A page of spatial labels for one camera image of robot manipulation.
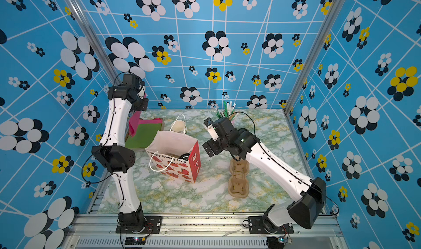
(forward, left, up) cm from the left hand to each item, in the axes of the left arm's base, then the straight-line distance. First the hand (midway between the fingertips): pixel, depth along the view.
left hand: (142, 104), depth 87 cm
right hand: (-21, -40, -3) cm, 45 cm away
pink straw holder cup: (-1, -47, -6) cm, 48 cm away
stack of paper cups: (-6, -19, -12) cm, 23 cm away
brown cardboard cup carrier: (-34, -52, -25) cm, 67 cm away
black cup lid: (-26, -25, -10) cm, 37 cm away
